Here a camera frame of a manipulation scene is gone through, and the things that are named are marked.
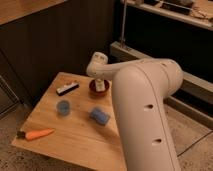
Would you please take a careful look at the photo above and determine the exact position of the orange toy carrot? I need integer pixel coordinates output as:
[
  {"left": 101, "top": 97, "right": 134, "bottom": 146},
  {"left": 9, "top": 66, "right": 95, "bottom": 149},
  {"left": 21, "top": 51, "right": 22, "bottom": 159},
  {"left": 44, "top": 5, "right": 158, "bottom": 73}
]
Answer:
[{"left": 17, "top": 129, "right": 54, "bottom": 141}]

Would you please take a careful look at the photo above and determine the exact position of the red ceramic bowl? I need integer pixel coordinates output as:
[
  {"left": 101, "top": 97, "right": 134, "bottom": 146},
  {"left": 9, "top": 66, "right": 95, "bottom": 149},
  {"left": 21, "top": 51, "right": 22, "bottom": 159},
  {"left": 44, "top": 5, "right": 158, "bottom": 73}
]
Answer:
[{"left": 89, "top": 79, "right": 110, "bottom": 97}]

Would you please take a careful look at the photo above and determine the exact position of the metal pole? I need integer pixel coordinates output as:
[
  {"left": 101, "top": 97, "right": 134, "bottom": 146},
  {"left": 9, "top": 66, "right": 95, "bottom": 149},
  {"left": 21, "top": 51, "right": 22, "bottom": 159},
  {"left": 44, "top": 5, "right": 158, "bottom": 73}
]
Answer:
[{"left": 120, "top": 0, "right": 127, "bottom": 48}]

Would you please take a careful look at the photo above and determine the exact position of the white bottle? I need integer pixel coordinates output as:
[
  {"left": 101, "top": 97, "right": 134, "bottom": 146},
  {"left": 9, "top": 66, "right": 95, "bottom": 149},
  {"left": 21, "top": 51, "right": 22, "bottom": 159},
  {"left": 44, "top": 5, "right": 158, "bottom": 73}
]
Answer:
[{"left": 95, "top": 79, "right": 104, "bottom": 92}]

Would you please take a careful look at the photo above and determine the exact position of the black floor cable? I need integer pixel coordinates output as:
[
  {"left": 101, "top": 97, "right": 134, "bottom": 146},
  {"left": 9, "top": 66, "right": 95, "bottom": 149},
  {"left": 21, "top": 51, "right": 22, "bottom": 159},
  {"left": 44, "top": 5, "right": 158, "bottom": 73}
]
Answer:
[{"left": 177, "top": 129, "right": 213, "bottom": 158}]

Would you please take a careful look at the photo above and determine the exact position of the blue cup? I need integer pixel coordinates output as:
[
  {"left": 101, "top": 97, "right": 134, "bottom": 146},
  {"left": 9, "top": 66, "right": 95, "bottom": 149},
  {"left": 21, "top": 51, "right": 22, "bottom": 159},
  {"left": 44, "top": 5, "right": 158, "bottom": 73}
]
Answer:
[{"left": 56, "top": 100, "right": 70, "bottom": 116}]

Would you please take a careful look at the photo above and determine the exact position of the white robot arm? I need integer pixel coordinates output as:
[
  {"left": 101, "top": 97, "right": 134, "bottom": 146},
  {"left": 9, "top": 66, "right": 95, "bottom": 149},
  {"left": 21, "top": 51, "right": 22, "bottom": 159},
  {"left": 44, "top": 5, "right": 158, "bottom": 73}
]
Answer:
[{"left": 86, "top": 52, "right": 183, "bottom": 171}]

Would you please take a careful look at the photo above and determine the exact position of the wooden table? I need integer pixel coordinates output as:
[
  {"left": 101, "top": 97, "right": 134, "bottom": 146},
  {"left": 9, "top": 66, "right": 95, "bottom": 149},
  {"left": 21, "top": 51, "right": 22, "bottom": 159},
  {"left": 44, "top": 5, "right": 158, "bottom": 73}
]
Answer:
[{"left": 12, "top": 72, "right": 126, "bottom": 171}]

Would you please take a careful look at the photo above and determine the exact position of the blue sponge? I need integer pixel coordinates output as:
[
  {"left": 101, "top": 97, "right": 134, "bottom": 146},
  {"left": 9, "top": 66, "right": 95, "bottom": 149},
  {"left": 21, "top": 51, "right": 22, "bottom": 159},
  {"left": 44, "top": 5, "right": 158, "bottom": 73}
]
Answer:
[{"left": 89, "top": 107, "right": 110, "bottom": 125}]

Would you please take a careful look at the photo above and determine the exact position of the cluttered shelf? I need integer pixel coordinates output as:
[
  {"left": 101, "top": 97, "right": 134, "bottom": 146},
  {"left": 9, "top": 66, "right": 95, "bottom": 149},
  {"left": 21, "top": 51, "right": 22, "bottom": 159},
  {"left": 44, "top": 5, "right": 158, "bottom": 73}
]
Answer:
[{"left": 121, "top": 0, "right": 213, "bottom": 32}]

